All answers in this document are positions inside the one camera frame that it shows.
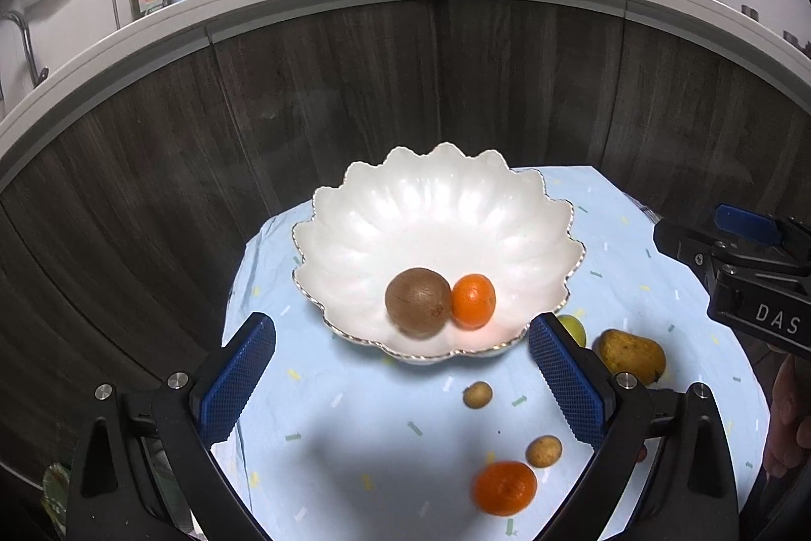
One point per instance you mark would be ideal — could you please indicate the light blue tablecloth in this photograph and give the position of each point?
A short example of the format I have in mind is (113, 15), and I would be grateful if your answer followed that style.
(380, 420)

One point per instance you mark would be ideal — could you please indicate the orange tangerine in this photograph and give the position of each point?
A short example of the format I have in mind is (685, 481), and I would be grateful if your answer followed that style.
(505, 487)
(474, 301)

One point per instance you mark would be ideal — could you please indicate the metal faucet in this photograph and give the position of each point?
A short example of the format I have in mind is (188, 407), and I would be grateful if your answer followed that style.
(25, 46)

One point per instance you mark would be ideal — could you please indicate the green round plum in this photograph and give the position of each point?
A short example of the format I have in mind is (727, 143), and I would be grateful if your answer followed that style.
(575, 329)

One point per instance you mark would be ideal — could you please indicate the person's right hand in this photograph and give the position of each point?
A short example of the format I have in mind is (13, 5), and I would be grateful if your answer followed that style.
(792, 420)

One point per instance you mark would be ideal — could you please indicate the green plastic bag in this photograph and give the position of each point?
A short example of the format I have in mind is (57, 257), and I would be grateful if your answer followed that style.
(56, 487)

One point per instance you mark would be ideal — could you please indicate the brown kiwi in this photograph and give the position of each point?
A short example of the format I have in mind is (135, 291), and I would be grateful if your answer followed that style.
(418, 301)

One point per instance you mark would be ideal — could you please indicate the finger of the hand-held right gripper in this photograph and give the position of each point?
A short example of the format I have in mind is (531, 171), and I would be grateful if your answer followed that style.
(687, 246)
(744, 223)

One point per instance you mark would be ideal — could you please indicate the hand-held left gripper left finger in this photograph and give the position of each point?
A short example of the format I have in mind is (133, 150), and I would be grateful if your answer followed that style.
(234, 376)

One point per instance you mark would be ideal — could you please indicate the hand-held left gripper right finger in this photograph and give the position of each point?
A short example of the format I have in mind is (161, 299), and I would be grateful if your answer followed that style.
(564, 376)

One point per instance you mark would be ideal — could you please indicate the yellow mango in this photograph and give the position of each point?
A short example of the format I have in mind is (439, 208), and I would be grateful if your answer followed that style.
(630, 354)

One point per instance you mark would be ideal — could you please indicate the white scalloped bowl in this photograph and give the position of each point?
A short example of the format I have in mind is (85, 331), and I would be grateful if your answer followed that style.
(412, 224)

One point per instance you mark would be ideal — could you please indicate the tan longan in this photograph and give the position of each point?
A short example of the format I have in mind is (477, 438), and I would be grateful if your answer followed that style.
(543, 451)
(478, 395)

